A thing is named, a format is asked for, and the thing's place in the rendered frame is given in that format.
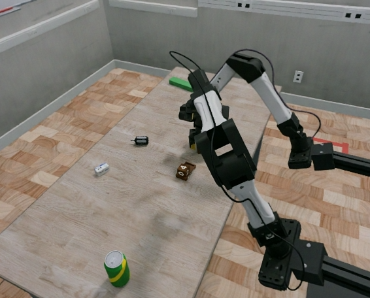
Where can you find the green soda can with yellow stripe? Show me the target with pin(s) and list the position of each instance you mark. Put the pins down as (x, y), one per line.
(117, 268)

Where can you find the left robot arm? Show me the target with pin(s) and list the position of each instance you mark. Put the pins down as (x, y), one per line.
(234, 171)

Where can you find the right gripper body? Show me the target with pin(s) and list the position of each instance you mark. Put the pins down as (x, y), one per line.
(194, 132)

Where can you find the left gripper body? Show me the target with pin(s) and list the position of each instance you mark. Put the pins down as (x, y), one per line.
(189, 112)

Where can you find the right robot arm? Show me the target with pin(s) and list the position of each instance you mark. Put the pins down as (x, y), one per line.
(287, 121)

